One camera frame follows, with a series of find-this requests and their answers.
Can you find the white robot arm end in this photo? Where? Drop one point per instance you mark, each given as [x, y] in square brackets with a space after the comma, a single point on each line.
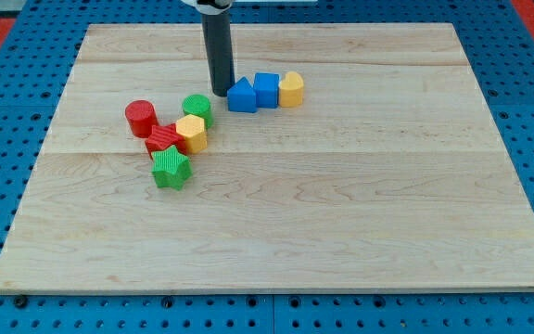
[209, 7]

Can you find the yellow hexagon block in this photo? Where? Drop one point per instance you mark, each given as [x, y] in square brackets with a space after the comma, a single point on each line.
[192, 129]

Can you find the blue triangle block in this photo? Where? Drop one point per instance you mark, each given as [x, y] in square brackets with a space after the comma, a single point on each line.
[241, 97]

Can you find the yellow heart block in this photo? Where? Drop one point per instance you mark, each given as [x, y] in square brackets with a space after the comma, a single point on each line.
[291, 90]

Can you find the blue cube block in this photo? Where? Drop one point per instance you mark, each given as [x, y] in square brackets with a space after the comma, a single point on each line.
[266, 88]

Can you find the green cylinder block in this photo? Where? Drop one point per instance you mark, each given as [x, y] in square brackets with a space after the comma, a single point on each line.
[199, 105]

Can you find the green star block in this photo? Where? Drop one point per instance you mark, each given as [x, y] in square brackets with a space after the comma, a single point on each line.
[170, 168]

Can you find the red star block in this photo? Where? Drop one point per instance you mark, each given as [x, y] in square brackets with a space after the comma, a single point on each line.
[163, 137]

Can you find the light wooden board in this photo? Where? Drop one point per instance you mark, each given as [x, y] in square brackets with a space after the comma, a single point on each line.
[390, 177]

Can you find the red cylinder block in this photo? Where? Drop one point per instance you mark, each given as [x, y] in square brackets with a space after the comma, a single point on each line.
[141, 116]

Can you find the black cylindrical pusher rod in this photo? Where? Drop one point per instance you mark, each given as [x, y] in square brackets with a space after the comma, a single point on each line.
[217, 37]

